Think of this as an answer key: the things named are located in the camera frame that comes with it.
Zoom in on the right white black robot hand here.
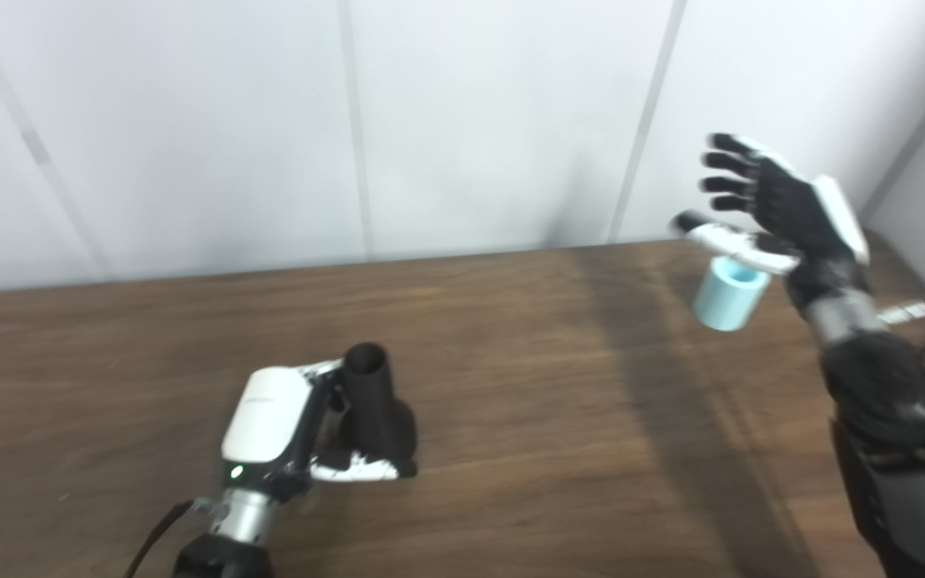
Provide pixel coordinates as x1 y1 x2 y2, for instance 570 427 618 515
669 132 871 304

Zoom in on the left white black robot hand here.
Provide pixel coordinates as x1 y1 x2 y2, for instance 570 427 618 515
222 359 418 503

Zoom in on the black flared nozzle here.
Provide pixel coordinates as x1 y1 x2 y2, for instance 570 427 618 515
338 343 419 474

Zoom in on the light-blue hose piece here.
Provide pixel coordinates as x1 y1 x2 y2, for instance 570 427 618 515
691 257 772 332

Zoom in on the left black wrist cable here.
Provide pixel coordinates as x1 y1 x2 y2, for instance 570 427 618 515
121 499 200 578

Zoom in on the white corner post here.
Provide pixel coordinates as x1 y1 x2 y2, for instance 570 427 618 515
0 0 110 282

